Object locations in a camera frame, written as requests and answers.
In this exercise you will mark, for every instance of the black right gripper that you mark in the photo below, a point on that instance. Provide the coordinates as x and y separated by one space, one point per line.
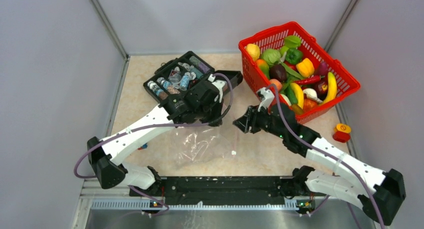
250 119

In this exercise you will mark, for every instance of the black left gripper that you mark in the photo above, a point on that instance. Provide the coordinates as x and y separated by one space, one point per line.
219 106

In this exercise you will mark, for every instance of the clear zip top bag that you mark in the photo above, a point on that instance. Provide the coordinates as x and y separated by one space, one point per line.
199 145

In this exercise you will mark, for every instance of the green cabbage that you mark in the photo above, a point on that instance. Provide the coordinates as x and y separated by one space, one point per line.
271 56

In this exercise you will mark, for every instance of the yellow bell pepper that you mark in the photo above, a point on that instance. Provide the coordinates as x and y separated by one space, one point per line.
305 68

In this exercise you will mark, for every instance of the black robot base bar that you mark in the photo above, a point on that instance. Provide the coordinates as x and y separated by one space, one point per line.
228 190

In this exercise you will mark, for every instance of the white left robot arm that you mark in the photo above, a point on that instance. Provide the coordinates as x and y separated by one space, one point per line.
107 156

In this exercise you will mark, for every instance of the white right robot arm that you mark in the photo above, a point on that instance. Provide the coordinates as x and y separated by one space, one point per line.
378 193

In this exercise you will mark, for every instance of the black poker chip case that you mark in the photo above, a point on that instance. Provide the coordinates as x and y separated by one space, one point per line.
181 74

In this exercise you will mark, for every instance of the red plastic basket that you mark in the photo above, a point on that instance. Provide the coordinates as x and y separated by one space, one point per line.
289 92

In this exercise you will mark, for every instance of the orange mango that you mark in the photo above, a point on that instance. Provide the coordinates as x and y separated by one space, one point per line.
264 67

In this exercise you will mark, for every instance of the small blue red block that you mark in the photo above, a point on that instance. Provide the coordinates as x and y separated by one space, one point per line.
144 146

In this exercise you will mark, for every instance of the white garlic bulb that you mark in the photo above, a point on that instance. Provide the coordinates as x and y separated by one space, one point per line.
312 95

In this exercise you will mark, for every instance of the yellow lemon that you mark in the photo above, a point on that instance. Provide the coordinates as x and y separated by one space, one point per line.
253 50

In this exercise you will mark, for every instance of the red chili pepper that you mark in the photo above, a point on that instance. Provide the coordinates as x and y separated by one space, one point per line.
308 81

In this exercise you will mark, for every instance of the green bell pepper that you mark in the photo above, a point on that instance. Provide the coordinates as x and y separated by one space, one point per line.
293 56

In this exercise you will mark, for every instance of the light green pepper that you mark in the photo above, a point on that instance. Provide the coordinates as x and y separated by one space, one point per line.
292 41

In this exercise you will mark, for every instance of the yellow banana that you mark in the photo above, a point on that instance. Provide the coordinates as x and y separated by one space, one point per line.
332 88

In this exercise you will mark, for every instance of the red yellow emergency button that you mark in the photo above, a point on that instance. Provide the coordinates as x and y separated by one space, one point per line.
342 133

